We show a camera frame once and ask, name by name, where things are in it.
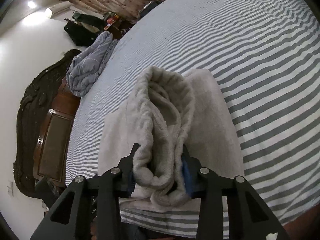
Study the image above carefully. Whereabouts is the dark wooden headboard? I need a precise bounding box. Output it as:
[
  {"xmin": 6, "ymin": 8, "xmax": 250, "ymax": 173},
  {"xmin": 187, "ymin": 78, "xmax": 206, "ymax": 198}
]
[{"xmin": 13, "ymin": 49, "xmax": 80, "ymax": 204}]

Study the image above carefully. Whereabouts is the grey striped bed sheet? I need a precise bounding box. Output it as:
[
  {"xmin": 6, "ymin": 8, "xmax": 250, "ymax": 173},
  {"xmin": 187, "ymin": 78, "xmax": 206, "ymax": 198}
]
[{"xmin": 66, "ymin": 0, "xmax": 319, "ymax": 238}]

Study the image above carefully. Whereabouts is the folded grey blue blanket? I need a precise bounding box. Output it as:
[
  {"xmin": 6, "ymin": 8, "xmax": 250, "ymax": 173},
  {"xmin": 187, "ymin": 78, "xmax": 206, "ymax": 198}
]
[{"xmin": 66, "ymin": 31, "xmax": 118, "ymax": 97}]

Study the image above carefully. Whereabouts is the black bag on wall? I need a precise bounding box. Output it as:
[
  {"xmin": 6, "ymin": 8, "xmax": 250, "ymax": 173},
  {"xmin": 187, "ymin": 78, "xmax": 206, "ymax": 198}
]
[{"xmin": 64, "ymin": 12, "xmax": 106, "ymax": 47}]

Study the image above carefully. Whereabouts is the light grey fleece pant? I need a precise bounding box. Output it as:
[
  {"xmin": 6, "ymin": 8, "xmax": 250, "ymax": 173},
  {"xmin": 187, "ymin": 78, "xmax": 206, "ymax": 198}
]
[{"xmin": 98, "ymin": 67, "xmax": 244, "ymax": 212}]

